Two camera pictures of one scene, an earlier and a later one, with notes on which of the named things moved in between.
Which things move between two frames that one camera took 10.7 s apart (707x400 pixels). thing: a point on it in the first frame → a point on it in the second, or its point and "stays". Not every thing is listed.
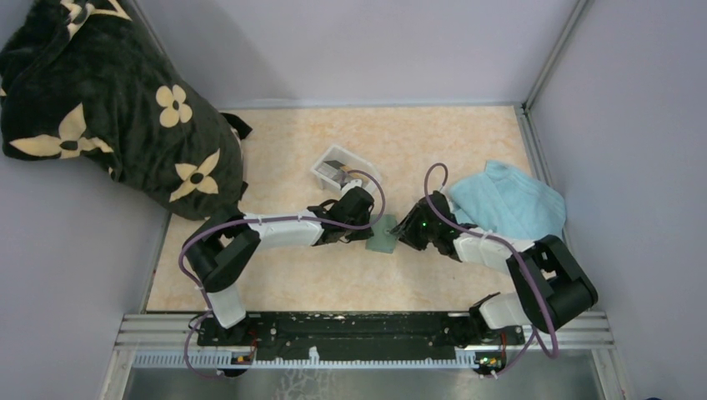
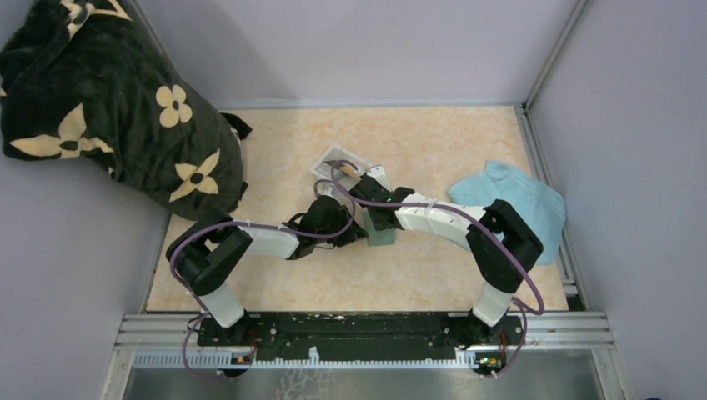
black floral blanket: x=78 y=80 stays
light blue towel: x=501 y=198 stays
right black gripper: x=406 y=232 → x=378 y=227
